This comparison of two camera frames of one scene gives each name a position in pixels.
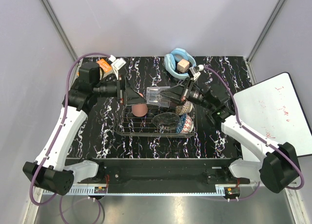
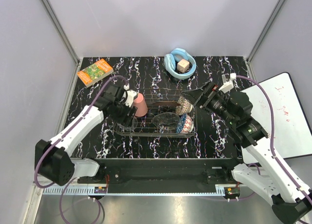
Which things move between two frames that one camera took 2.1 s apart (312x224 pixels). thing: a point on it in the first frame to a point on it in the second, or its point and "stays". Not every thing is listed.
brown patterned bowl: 185,108 stays
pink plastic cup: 139,110 stays
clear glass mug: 153,97 to 133,125
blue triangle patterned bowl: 182,119 stays
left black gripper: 126,93 to 126,120
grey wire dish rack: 156,121 stays
